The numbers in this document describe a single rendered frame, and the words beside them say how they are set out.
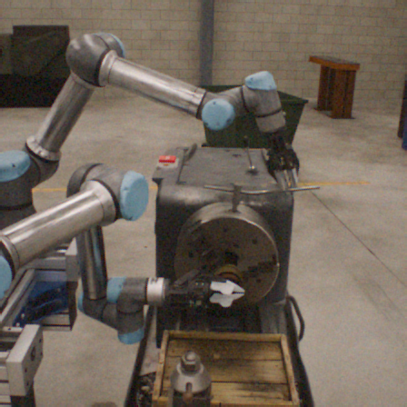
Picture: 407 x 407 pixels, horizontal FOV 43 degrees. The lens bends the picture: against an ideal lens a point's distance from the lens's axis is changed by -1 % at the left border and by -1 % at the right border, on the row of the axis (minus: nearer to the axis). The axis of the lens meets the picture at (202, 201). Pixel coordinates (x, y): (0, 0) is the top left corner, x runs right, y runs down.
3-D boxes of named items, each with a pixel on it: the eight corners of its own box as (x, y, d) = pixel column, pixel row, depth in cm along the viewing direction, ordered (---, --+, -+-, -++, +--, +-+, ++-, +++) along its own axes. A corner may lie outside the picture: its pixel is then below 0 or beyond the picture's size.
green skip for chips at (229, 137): (193, 147, 715) (194, 85, 685) (254, 143, 746) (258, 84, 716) (231, 175, 597) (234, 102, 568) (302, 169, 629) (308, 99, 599)
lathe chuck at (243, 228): (171, 289, 168) (182, 199, 157) (267, 301, 169) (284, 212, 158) (169, 303, 160) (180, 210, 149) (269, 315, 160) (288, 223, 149)
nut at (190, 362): (180, 361, 101) (181, 346, 100) (201, 362, 101) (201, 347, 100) (179, 373, 97) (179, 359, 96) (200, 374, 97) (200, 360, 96)
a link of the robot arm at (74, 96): (-3, 175, 157) (82, 24, 135) (23, 162, 171) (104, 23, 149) (28, 199, 157) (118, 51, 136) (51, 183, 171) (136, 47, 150)
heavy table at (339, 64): (303, 104, 1087) (308, 54, 1052) (323, 104, 1093) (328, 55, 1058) (332, 118, 938) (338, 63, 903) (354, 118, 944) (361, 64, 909)
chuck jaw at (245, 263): (235, 252, 156) (274, 247, 155) (237, 266, 158) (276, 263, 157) (236, 269, 146) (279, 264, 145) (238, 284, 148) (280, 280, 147)
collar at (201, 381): (171, 366, 104) (171, 354, 103) (210, 368, 104) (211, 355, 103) (167, 392, 96) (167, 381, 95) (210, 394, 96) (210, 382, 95)
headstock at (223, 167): (165, 228, 233) (165, 144, 219) (271, 232, 232) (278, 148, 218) (148, 297, 177) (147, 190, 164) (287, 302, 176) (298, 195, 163)
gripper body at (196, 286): (209, 316, 135) (163, 314, 136) (210, 299, 143) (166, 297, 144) (210, 291, 133) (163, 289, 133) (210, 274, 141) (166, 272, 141)
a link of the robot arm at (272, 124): (254, 114, 145) (282, 105, 144) (259, 129, 146) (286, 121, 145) (256, 120, 138) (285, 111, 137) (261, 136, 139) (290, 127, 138)
